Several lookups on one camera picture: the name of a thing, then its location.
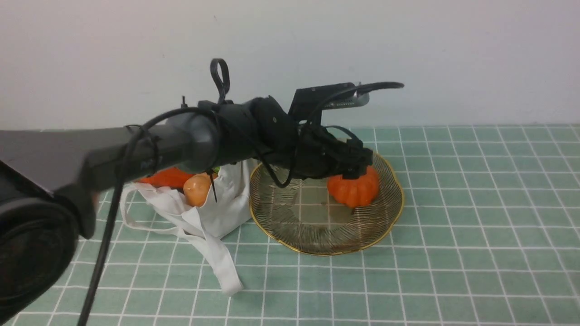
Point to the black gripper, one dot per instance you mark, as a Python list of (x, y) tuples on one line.
[(325, 151)]

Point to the orange toy pumpkin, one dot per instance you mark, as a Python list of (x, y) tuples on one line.
[(355, 193)]

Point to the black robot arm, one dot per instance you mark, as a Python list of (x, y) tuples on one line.
[(50, 181)]

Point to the white cloth bag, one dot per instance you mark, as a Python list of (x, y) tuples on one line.
[(203, 227)]

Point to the pale orange toy vegetable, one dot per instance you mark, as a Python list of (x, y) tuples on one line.
[(196, 189)]

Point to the red-orange toy vegetable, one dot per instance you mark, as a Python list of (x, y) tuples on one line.
[(171, 177)]

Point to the green checkered tablecloth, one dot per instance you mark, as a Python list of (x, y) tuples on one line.
[(489, 236)]

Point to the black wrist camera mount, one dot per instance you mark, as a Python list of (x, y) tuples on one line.
[(309, 102)]

